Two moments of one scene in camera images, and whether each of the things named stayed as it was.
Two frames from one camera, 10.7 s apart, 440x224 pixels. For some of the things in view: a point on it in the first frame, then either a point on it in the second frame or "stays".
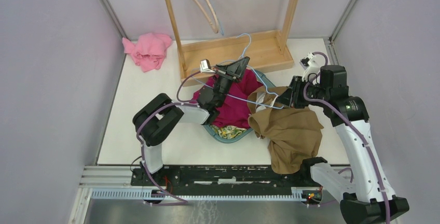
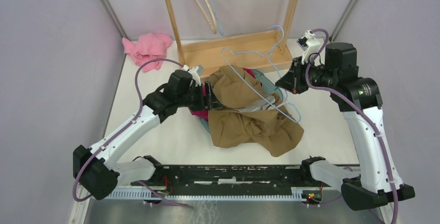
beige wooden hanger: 207,0 stays
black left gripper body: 224,82 → 196,100
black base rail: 225,177 stays
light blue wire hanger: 250,68 → 264,91
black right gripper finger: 292,100 → 296,87
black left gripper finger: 236,76 → 210,93
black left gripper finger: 237,67 → 216,105
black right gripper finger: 285,98 → 287,81
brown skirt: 293,134 → 270,130
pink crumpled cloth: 147,50 stays
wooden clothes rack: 197,60 stays
